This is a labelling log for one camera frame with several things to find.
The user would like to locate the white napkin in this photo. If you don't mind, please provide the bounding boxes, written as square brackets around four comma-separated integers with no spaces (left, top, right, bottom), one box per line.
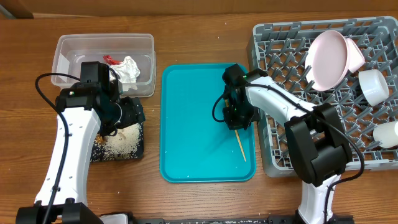
[109,56,141,91]

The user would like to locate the clear plastic bin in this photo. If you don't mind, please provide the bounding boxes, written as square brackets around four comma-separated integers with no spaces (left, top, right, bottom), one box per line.
[52,33,156,98]

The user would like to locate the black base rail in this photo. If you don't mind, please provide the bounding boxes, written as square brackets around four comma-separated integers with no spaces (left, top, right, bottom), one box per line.
[99,213,355,224]

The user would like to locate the grey dishwasher rack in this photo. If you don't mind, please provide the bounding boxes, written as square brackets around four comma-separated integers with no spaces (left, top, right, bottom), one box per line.
[247,16,397,171]

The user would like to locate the white paper cup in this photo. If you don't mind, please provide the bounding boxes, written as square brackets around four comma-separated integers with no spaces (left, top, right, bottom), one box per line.
[373,121,398,148]

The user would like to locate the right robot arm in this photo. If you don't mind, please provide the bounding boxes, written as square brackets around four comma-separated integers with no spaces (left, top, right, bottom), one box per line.
[221,64,353,223]

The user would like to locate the grey-white bowl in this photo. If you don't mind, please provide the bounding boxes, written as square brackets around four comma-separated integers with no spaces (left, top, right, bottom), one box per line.
[358,69,389,106]

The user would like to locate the pink bowl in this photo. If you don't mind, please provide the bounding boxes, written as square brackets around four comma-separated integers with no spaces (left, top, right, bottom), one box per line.
[346,38,365,73]

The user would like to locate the teal serving tray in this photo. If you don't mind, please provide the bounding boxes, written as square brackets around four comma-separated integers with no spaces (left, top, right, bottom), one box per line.
[159,63,257,183]

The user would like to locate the wooden chopstick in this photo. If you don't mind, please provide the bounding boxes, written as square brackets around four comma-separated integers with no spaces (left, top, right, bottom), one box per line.
[224,100,247,162]

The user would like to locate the black plastic tray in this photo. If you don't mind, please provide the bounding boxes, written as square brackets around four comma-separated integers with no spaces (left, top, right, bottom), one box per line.
[90,97,146,162]

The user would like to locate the white round plate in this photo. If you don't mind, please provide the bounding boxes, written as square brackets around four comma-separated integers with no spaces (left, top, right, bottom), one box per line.
[305,30,349,91]

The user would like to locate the brown food scrap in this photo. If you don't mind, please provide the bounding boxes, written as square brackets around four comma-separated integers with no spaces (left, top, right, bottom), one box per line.
[95,134,105,145]

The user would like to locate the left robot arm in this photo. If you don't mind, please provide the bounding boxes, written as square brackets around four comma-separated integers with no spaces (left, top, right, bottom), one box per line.
[16,62,145,224]

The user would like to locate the red snack wrapper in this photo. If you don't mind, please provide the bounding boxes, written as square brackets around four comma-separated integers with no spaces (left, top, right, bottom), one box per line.
[103,55,122,65]

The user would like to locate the spilled rice pile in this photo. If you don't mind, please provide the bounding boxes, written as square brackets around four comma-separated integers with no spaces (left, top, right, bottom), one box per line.
[90,123,144,162]

